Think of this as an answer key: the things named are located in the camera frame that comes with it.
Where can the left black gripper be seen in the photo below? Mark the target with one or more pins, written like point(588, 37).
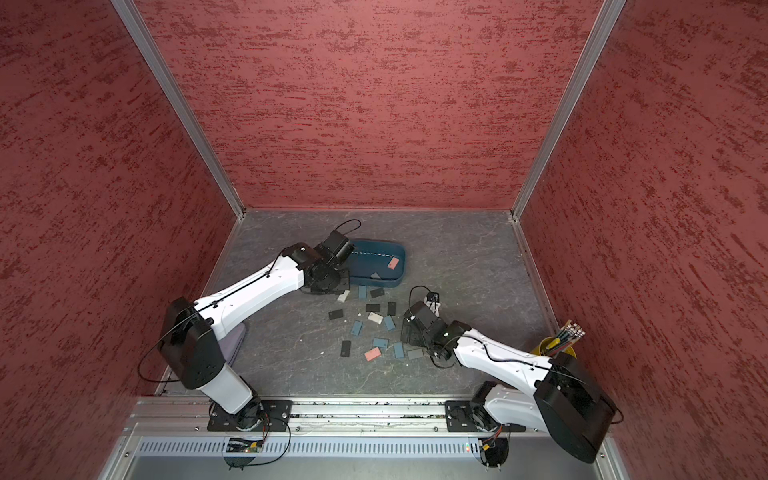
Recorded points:
point(343, 285)

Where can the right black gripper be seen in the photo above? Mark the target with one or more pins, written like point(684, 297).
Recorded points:
point(413, 336)

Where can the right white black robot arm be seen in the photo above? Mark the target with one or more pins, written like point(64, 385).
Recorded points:
point(556, 395)

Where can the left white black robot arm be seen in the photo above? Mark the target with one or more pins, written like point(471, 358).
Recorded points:
point(190, 343)

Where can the cream white eraser centre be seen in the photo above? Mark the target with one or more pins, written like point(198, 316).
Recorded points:
point(375, 318)

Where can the teal plastic storage box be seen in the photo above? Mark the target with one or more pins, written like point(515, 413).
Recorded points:
point(371, 256)

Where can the lavender cloth at left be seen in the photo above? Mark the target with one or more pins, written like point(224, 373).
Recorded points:
point(232, 342)

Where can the yellow pencil cup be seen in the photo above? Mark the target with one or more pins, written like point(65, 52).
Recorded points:
point(562, 342)

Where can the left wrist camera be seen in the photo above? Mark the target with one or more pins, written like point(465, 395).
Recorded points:
point(336, 248)

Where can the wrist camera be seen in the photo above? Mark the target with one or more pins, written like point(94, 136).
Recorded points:
point(423, 314)
point(336, 248)

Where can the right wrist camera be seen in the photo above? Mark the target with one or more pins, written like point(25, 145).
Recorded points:
point(423, 314)

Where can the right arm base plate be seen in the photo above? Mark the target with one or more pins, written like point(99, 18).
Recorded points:
point(470, 417)

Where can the aluminium front rail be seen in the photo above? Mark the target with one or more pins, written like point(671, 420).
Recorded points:
point(404, 416)

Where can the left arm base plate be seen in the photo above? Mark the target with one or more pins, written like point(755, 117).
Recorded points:
point(277, 415)

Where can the perforated cable tray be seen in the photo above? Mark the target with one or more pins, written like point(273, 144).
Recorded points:
point(314, 447)

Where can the left aluminium corner post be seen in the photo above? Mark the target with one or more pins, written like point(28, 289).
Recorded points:
point(136, 27)

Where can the aluminium corner post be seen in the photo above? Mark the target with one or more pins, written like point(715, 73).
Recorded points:
point(602, 28)
point(136, 27)

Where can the right aluminium corner post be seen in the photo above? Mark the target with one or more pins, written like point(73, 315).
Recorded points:
point(602, 28)

